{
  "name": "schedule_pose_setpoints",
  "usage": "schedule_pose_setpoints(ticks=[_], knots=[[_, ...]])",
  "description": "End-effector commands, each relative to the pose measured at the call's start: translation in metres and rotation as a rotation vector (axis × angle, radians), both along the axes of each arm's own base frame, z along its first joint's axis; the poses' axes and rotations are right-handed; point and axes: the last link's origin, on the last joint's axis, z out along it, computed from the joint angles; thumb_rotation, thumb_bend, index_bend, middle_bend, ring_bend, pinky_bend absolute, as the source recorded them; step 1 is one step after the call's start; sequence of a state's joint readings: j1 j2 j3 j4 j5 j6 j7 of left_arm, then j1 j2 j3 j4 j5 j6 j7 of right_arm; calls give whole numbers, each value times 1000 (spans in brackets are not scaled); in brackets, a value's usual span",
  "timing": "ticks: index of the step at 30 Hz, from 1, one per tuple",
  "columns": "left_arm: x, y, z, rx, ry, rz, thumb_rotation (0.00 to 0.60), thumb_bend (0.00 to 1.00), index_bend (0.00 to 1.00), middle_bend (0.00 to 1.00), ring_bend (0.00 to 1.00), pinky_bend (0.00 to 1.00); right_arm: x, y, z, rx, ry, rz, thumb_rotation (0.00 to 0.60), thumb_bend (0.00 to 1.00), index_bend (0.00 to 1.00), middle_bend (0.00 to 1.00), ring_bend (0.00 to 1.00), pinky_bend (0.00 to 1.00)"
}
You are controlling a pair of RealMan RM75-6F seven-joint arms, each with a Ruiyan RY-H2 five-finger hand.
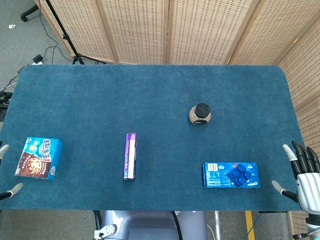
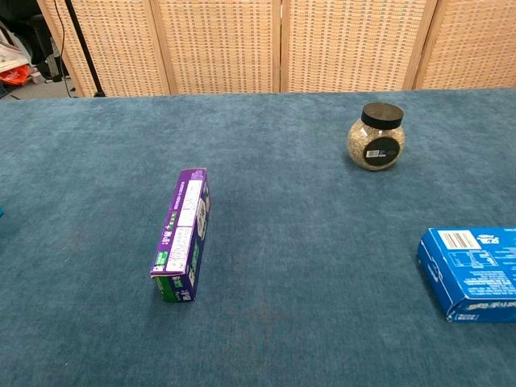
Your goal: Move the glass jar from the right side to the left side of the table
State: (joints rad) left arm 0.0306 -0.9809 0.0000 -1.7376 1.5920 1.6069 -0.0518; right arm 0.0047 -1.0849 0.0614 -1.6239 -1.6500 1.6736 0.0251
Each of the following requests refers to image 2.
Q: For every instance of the small black-lidded seed jar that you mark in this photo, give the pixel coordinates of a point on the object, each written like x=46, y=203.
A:
x=373, y=137

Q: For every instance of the blue Oreo cookie box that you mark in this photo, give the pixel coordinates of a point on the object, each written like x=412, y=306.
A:
x=479, y=274

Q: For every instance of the blue table mat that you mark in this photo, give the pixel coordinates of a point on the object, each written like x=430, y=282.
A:
x=306, y=242

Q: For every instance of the purple rectangular carton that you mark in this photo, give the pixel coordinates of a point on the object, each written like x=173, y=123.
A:
x=181, y=225

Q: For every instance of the wooden woven folding screen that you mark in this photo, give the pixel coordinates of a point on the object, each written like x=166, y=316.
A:
x=217, y=44

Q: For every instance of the black tripod stand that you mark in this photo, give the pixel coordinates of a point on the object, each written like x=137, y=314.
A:
x=82, y=44

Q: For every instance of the black office chair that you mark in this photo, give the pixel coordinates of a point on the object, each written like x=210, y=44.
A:
x=40, y=44

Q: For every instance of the orange plastic bag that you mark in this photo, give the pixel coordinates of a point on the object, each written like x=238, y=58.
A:
x=16, y=76

